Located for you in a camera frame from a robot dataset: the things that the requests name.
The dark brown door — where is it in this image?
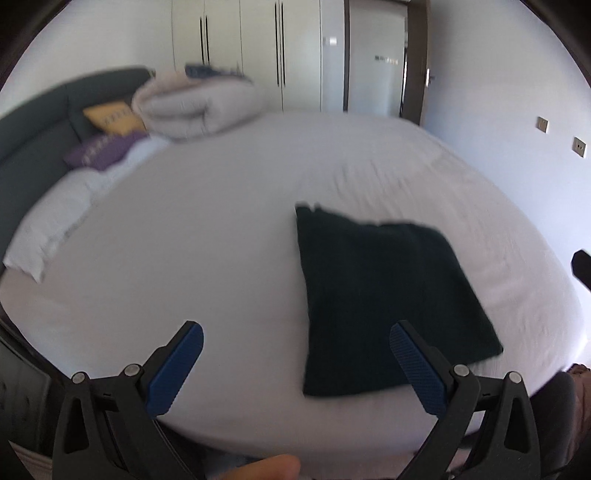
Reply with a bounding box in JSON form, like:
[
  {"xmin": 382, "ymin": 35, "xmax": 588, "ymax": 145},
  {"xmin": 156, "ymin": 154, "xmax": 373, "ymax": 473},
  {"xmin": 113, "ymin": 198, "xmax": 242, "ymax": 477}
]
[{"xmin": 344, "ymin": 0, "xmax": 437, "ymax": 127}]

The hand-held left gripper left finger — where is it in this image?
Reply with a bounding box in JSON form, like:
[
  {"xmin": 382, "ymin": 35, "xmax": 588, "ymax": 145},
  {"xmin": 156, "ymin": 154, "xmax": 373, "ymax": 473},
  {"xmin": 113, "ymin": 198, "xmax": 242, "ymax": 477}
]
[{"xmin": 52, "ymin": 320, "xmax": 205, "ymax": 480}]

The yellow pillow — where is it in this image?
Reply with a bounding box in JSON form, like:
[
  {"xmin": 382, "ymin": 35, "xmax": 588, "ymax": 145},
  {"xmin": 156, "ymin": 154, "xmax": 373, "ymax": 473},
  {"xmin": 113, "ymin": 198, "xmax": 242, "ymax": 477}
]
[{"xmin": 83, "ymin": 104, "xmax": 148, "ymax": 136}]

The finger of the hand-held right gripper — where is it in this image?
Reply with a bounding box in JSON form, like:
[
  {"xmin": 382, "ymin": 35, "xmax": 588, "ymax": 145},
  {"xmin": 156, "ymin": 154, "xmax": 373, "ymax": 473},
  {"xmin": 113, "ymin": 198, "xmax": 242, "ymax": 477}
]
[{"xmin": 571, "ymin": 249, "xmax": 591, "ymax": 292}]

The person's left hand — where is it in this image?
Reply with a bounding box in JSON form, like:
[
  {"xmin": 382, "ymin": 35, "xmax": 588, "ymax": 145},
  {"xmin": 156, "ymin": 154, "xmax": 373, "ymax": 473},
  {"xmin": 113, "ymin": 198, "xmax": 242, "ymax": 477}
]
[{"xmin": 217, "ymin": 453, "xmax": 301, "ymax": 480}]

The white pillow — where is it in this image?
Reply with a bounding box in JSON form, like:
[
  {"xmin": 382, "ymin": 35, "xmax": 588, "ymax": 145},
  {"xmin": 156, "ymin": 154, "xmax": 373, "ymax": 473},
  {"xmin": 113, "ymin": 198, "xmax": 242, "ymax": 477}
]
[{"xmin": 2, "ymin": 138, "xmax": 171, "ymax": 282}]

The person's dark clothing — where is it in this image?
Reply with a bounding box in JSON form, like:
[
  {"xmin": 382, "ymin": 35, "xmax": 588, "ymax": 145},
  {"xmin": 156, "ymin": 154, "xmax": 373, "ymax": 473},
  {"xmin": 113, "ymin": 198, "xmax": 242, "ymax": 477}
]
[{"xmin": 531, "ymin": 371, "xmax": 591, "ymax": 480}]

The folded beige duvet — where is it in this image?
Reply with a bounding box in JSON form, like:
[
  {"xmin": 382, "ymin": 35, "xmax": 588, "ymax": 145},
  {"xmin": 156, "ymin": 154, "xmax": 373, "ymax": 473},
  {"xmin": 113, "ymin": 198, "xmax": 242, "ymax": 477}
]
[{"xmin": 131, "ymin": 65, "xmax": 266, "ymax": 141}]

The white wardrobe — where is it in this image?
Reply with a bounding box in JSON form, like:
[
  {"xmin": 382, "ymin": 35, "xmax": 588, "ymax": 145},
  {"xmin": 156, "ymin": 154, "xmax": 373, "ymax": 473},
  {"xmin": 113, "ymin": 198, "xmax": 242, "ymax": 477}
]
[{"xmin": 171, "ymin": 0, "xmax": 347, "ymax": 114}]

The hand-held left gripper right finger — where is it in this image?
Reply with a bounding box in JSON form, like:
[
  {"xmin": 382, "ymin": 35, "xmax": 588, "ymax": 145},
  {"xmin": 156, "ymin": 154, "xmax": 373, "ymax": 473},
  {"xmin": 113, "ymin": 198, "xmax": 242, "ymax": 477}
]
[{"xmin": 389, "ymin": 320, "xmax": 541, "ymax": 480}]

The dark grey bed headboard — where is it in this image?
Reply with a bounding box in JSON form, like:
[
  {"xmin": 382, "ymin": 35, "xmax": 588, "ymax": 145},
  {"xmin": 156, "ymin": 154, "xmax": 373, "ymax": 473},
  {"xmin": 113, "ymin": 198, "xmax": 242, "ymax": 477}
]
[{"xmin": 0, "ymin": 67, "xmax": 155, "ymax": 259}]

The purple pillow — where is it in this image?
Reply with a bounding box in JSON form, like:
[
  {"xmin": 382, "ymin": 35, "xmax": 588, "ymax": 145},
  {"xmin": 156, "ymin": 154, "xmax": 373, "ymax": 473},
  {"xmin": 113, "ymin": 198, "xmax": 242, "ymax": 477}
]
[{"xmin": 64, "ymin": 131, "xmax": 148, "ymax": 169}]

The white round bed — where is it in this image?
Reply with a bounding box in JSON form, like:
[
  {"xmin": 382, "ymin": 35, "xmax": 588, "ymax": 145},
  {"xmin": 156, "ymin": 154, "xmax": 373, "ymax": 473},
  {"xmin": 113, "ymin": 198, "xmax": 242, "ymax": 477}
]
[{"xmin": 0, "ymin": 111, "xmax": 585, "ymax": 462}]

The dark padded bedside panel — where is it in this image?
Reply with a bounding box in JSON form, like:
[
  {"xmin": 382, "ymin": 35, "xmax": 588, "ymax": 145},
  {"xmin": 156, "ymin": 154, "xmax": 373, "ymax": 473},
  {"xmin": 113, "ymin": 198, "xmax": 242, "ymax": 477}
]
[{"xmin": 0, "ymin": 323, "xmax": 52, "ymax": 457}]

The dark green sweater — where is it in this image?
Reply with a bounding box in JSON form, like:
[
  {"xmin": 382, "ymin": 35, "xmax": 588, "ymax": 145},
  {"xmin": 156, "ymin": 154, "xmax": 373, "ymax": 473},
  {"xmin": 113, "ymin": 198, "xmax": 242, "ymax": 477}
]
[{"xmin": 294, "ymin": 203, "xmax": 504, "ymax": 398}]

